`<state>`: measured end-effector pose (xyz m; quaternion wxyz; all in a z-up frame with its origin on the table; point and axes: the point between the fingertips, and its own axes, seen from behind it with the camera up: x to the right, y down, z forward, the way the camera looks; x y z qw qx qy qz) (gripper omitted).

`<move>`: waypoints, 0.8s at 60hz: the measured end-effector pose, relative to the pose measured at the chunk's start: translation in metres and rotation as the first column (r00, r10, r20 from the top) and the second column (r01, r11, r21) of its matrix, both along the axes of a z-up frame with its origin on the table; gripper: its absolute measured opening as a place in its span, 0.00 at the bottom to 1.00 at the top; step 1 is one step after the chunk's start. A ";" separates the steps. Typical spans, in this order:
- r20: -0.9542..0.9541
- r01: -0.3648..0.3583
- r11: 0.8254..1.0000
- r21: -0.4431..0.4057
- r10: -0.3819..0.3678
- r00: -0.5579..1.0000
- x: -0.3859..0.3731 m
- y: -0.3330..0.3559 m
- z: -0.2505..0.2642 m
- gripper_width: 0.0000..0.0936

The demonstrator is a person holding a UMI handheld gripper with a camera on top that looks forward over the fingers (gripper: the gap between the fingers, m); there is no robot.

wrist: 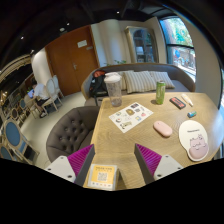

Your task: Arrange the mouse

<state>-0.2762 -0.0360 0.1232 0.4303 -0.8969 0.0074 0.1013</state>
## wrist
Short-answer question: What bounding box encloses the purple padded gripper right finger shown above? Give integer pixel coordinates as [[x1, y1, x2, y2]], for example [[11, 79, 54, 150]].
[[134, 144, 182, 184]]

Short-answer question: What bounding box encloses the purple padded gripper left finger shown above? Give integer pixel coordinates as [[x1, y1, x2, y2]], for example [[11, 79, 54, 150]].
[[46, 144, 95, 186]]

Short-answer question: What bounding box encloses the pink computer mouse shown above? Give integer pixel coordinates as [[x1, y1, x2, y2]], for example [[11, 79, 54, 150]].
[[153, 121, 173, 137]]

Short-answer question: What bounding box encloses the white cat mouse pad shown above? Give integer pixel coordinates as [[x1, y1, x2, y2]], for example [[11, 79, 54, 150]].
[[179, 120, 209, 162]]

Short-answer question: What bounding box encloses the yellow QR code stand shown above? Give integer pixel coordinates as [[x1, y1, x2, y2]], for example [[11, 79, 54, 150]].
[[87, 164, 119, 191]]

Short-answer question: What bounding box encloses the grey tufted armchair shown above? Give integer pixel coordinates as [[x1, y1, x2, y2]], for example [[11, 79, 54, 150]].
[[46, 106, 99, 162]]

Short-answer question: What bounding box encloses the sticker sheet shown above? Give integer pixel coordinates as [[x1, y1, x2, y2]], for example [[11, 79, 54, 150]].
[[109, 102, 153, 133]]

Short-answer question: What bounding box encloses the blue cushioned chair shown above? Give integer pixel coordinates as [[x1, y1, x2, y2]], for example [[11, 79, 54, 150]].
[[4, 119, 39, 165]]

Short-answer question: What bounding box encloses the small blue eraser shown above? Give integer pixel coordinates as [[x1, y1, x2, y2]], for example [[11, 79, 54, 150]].
[[187, 111, 197, 118]]

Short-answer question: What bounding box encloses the white tube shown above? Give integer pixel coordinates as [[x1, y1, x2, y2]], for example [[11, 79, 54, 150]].
[[181, 93, 193, 107]]

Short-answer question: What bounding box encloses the green drink can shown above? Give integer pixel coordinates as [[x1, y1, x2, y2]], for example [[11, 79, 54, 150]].
[[156, 80, 166, 105]]

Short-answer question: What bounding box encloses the black backpack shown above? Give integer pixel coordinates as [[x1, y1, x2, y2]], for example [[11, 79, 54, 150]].
[[89, 70, 108, 97]]

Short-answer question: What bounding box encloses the seated person in white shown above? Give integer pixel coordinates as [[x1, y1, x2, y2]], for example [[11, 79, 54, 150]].
[[31, 79, 49, 118]]

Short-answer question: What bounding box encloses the striped cushion left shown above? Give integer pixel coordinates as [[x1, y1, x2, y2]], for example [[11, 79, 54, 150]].
[[124, 71, 156, 94]]

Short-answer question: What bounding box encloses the striped cushion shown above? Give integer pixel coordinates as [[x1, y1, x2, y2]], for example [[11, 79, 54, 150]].
[[124, 71, 156, 94], [150, 71, 175, 89]]

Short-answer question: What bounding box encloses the white chair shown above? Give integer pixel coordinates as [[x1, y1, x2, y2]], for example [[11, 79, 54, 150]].
[[42, 79, 61, 109]]

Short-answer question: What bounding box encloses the striped cushion right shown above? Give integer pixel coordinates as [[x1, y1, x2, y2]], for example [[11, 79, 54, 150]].
[[150, 71, 175, 89]]

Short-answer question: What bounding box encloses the grey sofa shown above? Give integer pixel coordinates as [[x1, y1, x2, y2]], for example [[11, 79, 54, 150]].
[[81, 63, 195, 106]]

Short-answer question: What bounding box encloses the clear plastic tumbler with lid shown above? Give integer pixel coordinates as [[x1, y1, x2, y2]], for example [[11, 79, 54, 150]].
[[104, 72, 122, 107]]

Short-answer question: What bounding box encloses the brown wooden door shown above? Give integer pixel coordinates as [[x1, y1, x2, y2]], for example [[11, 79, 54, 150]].
[[45, 25, 98, 96]]

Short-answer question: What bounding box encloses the window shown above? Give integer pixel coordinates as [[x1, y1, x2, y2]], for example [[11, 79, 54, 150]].
[[160, 17, 196, 81]]

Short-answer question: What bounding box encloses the arched display cabinet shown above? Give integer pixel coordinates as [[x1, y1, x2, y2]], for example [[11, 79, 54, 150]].
[[125, 26, 158, 63]]

